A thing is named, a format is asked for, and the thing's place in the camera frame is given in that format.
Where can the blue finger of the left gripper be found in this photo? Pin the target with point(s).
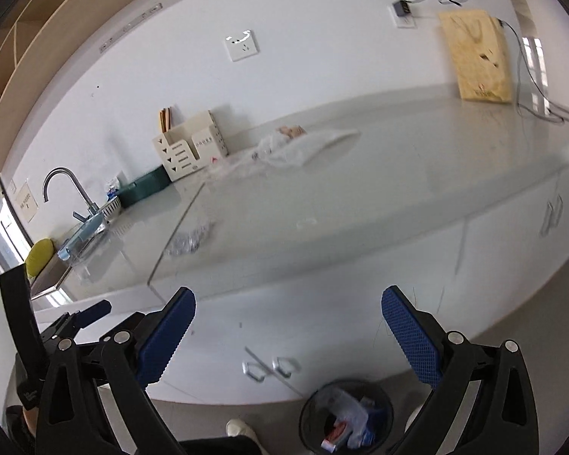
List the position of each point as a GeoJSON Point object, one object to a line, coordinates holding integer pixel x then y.
{"type": "Point", "coordinates": [90, 315]}

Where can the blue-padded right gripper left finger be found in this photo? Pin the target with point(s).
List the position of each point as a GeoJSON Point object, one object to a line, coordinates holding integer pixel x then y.
{"type": "Point", "coordinates": [157, 336]}

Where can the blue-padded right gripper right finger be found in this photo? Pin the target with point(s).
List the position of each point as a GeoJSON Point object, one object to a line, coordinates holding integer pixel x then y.
{"type": "Point", "coordinates": [503, 417]}

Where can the clear crinkled plastic wrapper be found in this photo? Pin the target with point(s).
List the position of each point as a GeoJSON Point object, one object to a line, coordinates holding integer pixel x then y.
{"type": "Point", "coordinates": [188, 240]}

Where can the white plastic bag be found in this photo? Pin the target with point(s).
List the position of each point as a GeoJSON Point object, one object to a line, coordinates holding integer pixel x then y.
{"type": "Point", "coordinates": [279, 151]}

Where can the apple snack wrapper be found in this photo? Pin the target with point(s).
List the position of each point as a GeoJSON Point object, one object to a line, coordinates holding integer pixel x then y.
{"type": "Point", "coordinates": [292, 132]}

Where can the black mesh trash bin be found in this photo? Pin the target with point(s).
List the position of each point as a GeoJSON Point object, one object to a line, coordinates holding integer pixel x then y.
{"type": "Point", "coordinates": [346, 417]}

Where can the yellow sponge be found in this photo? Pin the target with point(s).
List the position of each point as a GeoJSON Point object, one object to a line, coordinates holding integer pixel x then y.
{"type": "Point", "coordinates": [39, 256]}

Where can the blue glass tray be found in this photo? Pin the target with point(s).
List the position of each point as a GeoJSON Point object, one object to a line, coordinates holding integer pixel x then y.
{"type": "Point", "coordinates": [80, 236]}

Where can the white drain basket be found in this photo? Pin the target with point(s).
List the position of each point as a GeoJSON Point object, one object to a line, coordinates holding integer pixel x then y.
{"type": "Point", "coordinates": [111, 209]}

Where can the green plastic container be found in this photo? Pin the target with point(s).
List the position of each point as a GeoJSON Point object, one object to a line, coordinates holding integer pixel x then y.
{"type": "Point", "coordinates": [144, 187]}

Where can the cream utensil holder box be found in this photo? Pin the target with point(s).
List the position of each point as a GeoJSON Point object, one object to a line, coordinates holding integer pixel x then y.
{"type": "Point", "coordinates": [191, 146]}

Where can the wooden chopsticks bundle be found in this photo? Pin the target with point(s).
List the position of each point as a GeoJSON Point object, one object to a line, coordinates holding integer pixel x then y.
{"type": "Point", "coordinates": [165, 120]}

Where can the yellow paper bag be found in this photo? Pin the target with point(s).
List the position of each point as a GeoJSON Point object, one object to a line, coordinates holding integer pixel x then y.
{"type": "Point", "coordinates": [480, 55]}

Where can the wall notice sticker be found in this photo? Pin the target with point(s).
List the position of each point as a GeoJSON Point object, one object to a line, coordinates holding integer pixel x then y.
{"type": "Point", "coordinates": [26, 203]}

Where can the left cabinet door handle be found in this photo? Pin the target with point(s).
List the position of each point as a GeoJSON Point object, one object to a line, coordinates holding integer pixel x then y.
{"type": "Point", "coordinates": [254, 371]}

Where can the cabinet door handle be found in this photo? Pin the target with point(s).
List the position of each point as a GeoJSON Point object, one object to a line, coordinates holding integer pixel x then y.
{"type": "Point", "coordinates": [254, 371]}
{"type": "Point", "coordinates": [285, 367]}

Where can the right cabinet door handle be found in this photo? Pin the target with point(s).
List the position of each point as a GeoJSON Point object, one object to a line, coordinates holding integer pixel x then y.
{"type": "Point", "coordinates": [285, 367]}

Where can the far cabinet door handles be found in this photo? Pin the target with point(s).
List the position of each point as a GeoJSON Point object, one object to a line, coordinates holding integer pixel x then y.
{"type": "Point", "coordinates": [554, 210]}

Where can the white wall socket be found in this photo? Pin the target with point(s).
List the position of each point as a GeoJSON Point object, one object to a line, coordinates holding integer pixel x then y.
{"type": "Point", "coordinates": [241, 46]}

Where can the wall socket with charger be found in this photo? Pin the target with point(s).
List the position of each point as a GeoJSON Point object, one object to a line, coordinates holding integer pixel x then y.
{"type": "Point", "coordinates": [402, 15]}

